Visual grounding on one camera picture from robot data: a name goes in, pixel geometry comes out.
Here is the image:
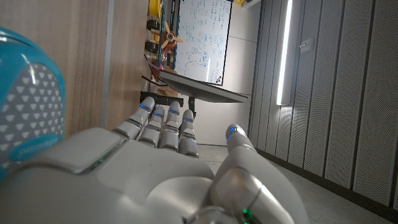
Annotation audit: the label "teal grey patterned scrubber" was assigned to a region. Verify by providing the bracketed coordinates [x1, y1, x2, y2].
[0, 26, 66, 181]

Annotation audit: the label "wooden toy airplane teal wings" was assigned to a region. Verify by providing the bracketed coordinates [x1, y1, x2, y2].
[146, 6, 184, 71]

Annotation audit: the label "wall light strip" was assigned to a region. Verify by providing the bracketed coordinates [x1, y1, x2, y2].
[275, 0, 294, 106]

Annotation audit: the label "whiteboard with writing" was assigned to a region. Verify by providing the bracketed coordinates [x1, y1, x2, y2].
[172, 0, 233, 86]

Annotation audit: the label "black computer monitor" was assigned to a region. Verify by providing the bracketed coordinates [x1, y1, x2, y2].
[158, 70, 249, 103]

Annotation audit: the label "yellow cup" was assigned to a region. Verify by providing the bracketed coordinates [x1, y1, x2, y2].
[147, 0, 162, 18]

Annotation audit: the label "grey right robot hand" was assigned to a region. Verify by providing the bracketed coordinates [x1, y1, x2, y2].
[0, 96, 309, 224]

